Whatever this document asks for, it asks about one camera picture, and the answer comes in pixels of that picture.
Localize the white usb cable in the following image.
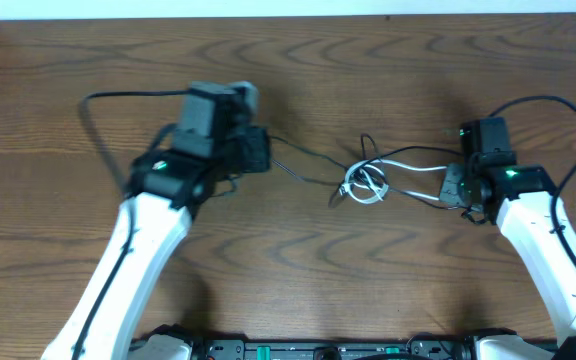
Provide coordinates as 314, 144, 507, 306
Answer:
340, 158, 450, 205

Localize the black usb cable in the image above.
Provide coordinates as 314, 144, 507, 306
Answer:
266, 132, 469, 211

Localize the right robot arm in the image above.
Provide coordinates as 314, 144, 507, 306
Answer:
454, 117, 576, 359

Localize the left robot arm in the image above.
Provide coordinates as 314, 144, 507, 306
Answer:
43, 81, 271, 360

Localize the left camera black cable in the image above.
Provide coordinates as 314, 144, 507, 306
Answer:
70, 89, 192, 360

